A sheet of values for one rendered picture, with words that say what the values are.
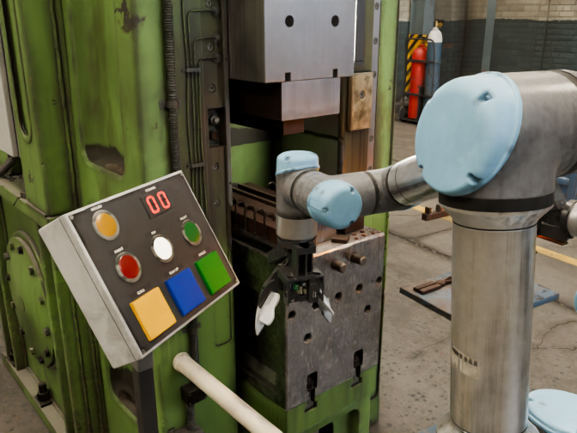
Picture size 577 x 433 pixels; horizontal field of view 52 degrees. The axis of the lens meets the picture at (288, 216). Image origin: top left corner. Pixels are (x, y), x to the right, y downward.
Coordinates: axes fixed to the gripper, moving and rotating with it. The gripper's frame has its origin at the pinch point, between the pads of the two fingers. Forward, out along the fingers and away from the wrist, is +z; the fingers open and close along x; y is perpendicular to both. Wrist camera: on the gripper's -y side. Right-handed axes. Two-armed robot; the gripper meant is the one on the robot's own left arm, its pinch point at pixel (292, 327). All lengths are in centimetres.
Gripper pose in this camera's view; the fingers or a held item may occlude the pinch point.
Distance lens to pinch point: 118.5
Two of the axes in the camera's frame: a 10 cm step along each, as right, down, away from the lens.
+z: 0.0, 9.5, 3.2
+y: 3.2, 3.0, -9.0
